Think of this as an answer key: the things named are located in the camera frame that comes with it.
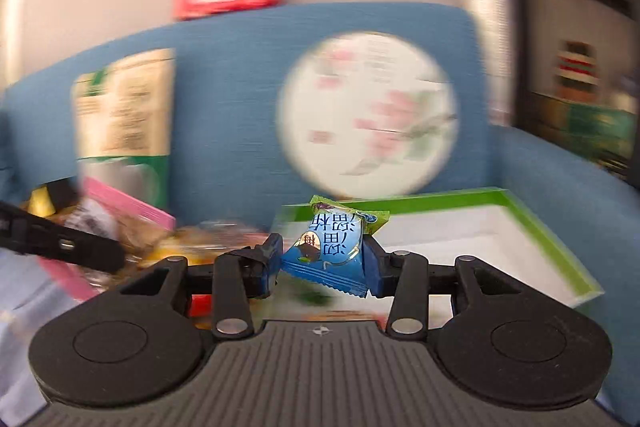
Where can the green cardboard box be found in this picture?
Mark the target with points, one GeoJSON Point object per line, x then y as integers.
{"type": "Point", "coordinates": [500, 232]}

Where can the blue sofa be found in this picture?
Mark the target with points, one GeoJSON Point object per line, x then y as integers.
{"type": "Point", "coordinates": [240, 117]}

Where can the yellow black packet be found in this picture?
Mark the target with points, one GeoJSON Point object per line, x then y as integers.
{"type": "Point", "coordinates": [42, 199]}

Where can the beige green snack bag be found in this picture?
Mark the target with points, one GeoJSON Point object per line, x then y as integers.
{"type": "Point", "coordinates": [125, 117]}

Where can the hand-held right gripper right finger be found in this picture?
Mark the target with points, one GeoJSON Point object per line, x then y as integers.
{"type": "Point", "coordinates": [371, 262]}

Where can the dark shelf unit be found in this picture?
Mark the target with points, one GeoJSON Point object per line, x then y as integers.
{"type": "Point", "coordinates": [580, 32]}

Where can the pink flat packet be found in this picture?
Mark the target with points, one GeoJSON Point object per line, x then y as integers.
{"type": "Point", "coordinates": [130, 204]}

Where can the pile of snack packets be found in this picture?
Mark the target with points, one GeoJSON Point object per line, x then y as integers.
{"type": "Point", "coordinates": [165, 247]}

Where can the white ribbed pipe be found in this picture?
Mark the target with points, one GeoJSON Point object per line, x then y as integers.
{"type": "Point", "coordinates": [484, 32]}

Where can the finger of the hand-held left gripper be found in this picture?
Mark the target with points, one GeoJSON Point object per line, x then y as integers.
{"type": "Point", "coordinates": [60, 239]}

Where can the striped item on shelf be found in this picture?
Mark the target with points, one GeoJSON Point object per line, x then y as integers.
{"type": "Point", "coordinates": [577, 69]}

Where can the blue snack packet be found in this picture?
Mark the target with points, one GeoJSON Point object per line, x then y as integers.
{"type": "Point", "coordinates": [327, 247]}

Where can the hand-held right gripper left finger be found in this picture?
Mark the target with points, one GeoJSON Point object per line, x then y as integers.
{"type": "Point", "coordinates": [273, 257]}

